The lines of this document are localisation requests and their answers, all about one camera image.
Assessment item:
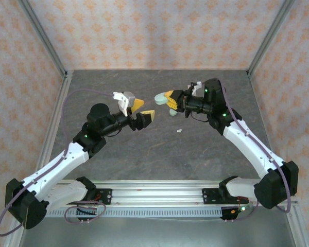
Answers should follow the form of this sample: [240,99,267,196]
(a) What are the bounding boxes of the mint earbud case lid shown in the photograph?
[153,93,170,107]

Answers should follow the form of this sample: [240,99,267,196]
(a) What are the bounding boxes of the grey metal lower shelf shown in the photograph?
[19,217,297,247]

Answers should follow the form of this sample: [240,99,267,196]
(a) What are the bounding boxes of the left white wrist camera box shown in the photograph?
[112,91,137,116]

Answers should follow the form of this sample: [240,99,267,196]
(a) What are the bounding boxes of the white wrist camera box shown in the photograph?
[186,80,203,98]
[112,91,137,116]

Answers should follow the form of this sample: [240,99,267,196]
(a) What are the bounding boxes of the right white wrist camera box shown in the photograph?
[186,80,203,98]

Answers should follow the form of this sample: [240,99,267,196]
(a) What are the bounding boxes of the aluminium table side rail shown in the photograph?
[30,70,74,186]
[247,73,284,186]

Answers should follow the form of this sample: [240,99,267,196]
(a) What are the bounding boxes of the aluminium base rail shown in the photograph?
[41,180,299,206]

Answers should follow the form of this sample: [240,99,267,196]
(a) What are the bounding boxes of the aluminium frame post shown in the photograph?
[18,0,68,78]
[247,0,297,78]

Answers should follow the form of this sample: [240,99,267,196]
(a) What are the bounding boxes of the black cable bracket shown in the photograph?
[220,205,249,222]
[76,205,98,223]

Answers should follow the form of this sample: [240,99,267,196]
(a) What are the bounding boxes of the slotted grey cable duct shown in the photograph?
[45,207,224,218]

